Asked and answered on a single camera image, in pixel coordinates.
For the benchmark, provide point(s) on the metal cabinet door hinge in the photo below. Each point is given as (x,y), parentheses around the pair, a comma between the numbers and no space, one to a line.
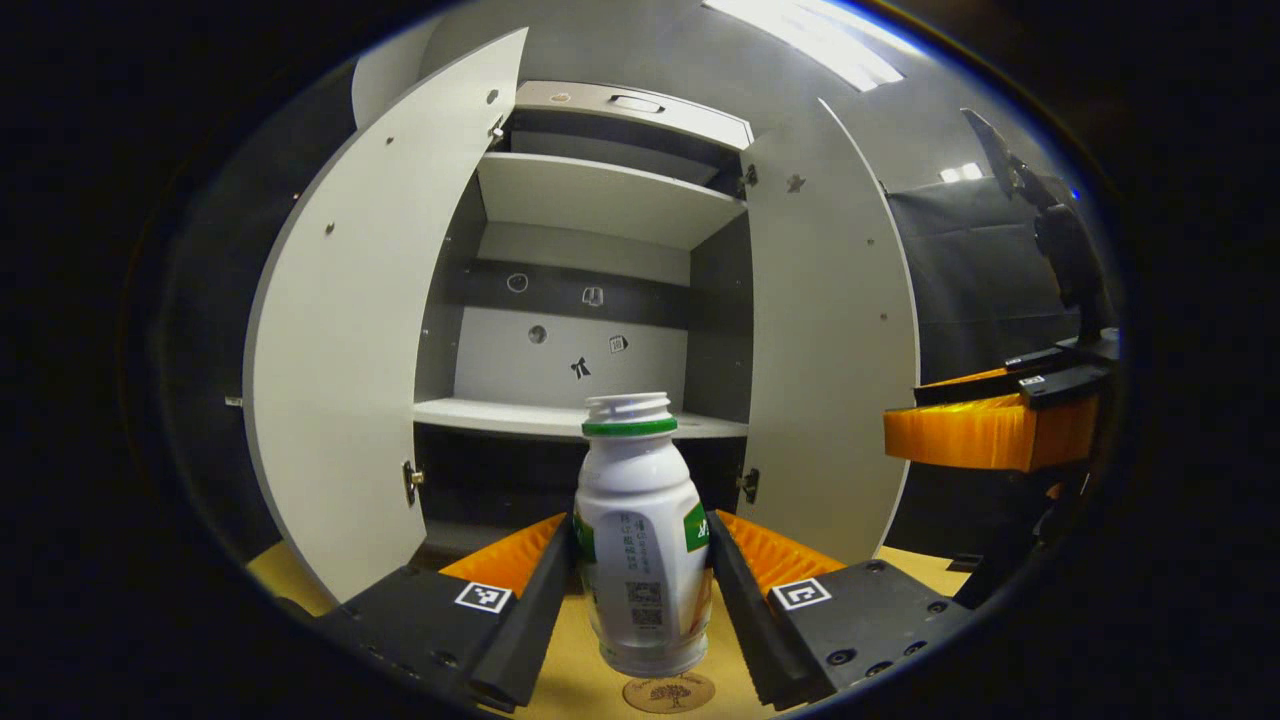
(496,127)
(749,486)
(749,177)
(412,483)

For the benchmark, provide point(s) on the white cabinet shelf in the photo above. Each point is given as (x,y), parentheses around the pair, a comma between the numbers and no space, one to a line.
(500,415)
(600,195)

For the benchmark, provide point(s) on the white cabinet drawer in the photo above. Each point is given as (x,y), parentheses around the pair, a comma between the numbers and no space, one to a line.
(690,118)

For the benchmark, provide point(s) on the white cabinet door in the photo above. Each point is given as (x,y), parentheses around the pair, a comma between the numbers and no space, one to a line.
(350,330)
(830,350)

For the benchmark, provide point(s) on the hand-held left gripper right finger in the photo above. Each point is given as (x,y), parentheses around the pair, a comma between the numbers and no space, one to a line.
(760,620)

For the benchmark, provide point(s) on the small ceiling light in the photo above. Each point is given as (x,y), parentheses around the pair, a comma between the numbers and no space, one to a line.
(962,172)

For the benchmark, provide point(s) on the white bottle with green band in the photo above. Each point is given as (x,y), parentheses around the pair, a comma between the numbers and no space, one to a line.
(640,520)

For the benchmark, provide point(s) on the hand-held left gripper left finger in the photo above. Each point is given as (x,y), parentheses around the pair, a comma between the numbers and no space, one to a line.
(525,620)

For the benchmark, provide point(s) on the round wooden coaster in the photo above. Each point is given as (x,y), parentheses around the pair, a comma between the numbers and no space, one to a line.
(670,695)

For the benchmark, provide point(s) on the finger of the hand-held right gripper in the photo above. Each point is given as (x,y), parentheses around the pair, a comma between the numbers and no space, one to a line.
(990,435)
(975,392)

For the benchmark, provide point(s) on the white and grey cabinet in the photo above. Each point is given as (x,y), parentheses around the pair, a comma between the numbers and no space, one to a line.
(720,320)

